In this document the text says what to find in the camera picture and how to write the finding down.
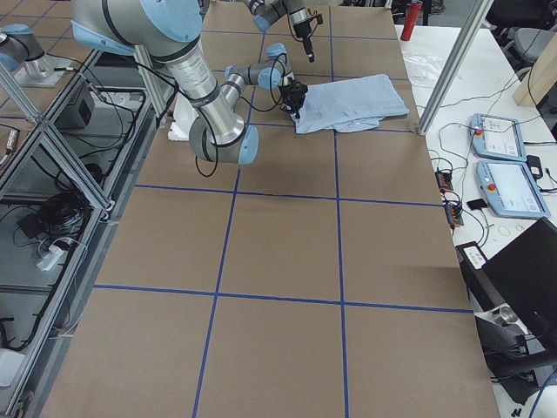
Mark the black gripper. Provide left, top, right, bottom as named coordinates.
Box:
left=291, top=10, right=323, bottom=63
left=280, top=82, right=308, bottom=120

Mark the light blue button shirt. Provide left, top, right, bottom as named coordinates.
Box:
left=292, top=74, right=409, bottom=134

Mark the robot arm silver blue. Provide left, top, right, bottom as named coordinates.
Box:
left=71, top=1, right=307, bottom=165
left=243, top=0, right=323, bottom=63

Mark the red bottle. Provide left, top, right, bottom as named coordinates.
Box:
left=400, top=0, right=423, bottom=42

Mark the clear plastic bag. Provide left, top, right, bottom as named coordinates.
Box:
left=403, top=51, right=445, bottom=88

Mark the orange circuit board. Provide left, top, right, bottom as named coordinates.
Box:
left=444, top=201, right=464, bottom=230
left=434, top=171, right=453, bottom=193

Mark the brown paper table cover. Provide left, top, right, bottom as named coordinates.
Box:
left=41, top=3, right=501, bottom=418

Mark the far blue teach pendant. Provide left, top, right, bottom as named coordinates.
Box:
left=469, top=113, right=527, bottom=162

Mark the blue teach pendant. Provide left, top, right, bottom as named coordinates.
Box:
left=469, top=113, right=527, bottom=162
left=476, top=159, right=551, bottom=219

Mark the near blue teach pendant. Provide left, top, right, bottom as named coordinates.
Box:
left=476, top=159, right=551, bottom=219

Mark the black laptop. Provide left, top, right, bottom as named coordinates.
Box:
left=482, top=218, right=556, bottom=347

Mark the white power strip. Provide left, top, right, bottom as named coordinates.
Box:
left=36, top=244, right=64, bottom=272

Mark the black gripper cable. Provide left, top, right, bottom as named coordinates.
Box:
left=194, top=51, right=297, bottom=178

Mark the aluminium frame post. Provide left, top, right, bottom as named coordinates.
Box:
left=417, top=0, right=493, bottom=136

